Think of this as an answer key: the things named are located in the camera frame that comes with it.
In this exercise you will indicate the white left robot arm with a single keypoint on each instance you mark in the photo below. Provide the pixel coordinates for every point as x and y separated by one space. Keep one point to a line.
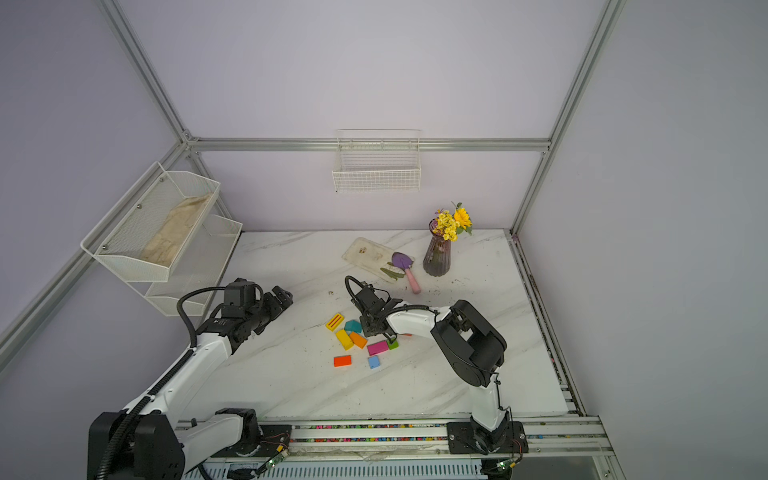
142 440

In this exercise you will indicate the white mesh upper shelf basket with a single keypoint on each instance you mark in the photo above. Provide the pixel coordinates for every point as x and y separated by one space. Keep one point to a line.
120 237

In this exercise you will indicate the white wire wall basket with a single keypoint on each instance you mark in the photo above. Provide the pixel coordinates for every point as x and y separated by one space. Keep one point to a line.
377 161

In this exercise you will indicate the beige glove in basket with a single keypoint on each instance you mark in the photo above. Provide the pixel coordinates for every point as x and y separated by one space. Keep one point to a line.
165 245

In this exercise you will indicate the beige dirty cloth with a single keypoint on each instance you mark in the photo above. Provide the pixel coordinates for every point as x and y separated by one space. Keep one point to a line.
374 259

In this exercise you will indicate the yellow flower bouquet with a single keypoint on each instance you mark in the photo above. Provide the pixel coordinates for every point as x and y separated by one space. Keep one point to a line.
449 224

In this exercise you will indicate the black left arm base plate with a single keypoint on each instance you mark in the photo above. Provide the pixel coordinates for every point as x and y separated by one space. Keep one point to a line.
264 442

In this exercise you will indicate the white mesh shelf basket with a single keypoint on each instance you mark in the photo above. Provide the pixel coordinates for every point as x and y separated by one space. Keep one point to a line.
120 237
202 264

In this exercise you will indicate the teal wood block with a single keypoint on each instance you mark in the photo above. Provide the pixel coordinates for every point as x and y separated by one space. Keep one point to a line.
353 326

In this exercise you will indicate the magenta wood block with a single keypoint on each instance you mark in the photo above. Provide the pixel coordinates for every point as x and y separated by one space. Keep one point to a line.
377 348

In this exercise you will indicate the purple glass vase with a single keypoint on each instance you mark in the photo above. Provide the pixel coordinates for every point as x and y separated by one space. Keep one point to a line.
437 259

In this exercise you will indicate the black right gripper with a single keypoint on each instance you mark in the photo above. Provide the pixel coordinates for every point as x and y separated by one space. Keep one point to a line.
366 329

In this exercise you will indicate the yellow red striped block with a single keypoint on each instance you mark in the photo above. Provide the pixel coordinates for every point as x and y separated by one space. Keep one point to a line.
335 322

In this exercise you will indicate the red orange flat block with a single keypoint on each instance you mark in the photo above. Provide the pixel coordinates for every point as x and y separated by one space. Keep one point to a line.
342 361

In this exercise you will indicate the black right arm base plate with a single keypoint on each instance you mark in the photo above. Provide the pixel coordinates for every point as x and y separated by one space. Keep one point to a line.
471 438

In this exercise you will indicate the white mesh lower shelf basket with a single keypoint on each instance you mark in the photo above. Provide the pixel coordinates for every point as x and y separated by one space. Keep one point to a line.
202 264

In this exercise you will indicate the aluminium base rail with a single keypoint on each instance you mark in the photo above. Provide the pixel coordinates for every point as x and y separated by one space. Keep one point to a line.
428 439

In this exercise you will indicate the yellow wood block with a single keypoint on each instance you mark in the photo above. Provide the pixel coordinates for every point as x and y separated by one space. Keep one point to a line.
344 339

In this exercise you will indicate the light blue wood block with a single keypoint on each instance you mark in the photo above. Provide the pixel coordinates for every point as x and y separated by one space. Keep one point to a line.
374 362

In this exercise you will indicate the orange wood block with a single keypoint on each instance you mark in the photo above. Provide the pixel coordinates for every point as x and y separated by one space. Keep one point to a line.
358 340

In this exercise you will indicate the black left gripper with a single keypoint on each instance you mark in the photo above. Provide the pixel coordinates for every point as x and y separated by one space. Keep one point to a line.
276 308

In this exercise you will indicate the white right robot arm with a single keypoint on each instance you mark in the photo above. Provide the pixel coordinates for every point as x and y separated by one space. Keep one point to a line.
473 348

